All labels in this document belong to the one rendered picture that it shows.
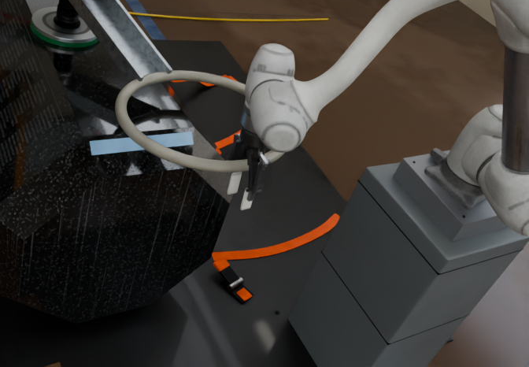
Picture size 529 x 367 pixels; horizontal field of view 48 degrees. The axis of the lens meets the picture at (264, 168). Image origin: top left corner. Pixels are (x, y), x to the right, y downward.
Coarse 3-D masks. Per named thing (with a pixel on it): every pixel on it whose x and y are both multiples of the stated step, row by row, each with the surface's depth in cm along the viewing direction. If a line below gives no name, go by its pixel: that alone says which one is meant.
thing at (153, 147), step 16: (144, 80) 171; (160, 80) 176; (192, 80) 183; (208, 80) 183; (224, 80) 183; (128, 96) 163; (128, 128) 150; (144, 144) 147; (160, 144) 147; (176, 160) 145; (192, 160) 145; (208, 160) 146; (240, 160) 149; (272, 160) 155
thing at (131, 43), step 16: (80, 0) 175; (96, 0) 185; (112, 0) 184; (80, 16) 178; (96, 16) 174; (112, 16) 184; (128, 16) 181; (96, 32) 175; (112, 32) 180; (128, 32) 183; (112, 48) 173; (128, 48) 180; (144, 48) 181; (128, 64) 170; (144, 64) 179; (160, 64) 178
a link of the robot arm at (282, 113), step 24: (408, 0) 128; (432, 0) 127; (456, 0) 129; (384, 24) 126; (360, 48) 124; (336, 72) 122; (360, 72) 125; (264, 96) 124; (288, 96) 121; (312, 96) 122; (336, 96) 124; (264, 120) 120; (288, 120) 118; (312, 120) 124; (264, 144) 124; (288, 144) 120
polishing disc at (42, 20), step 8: (48, 8) 198; (56, 8) 199; (32, 16) 191; (40, 16) 192; (48, 16) 194; (32, 24) 189; (40, 24) 188; (48, 24) 190; (80, 24) 196; (40, 32) 187; (48, 32) 186; (56, 32) 188; (64, 32) 189; (72, 32) 191; (80, 32) 192; (88, 32) 193; (64, 40) 187; (72, 40) 187; (80, 40) 189; (88, 40) 191
